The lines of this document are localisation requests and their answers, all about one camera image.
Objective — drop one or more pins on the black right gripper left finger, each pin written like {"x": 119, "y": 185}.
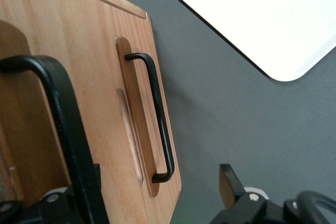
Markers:
{"x": 97, "y": 182}

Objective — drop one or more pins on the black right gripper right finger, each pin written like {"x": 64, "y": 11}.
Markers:
{"x": 252, "y": 208}

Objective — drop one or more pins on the light wooden drawer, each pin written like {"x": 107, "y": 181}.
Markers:
{"x": 39, "y": 11}
{"x": 141, "y": 40}

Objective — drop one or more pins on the beige plastic tray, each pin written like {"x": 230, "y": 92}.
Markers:
{"x": 262, "y": 11}

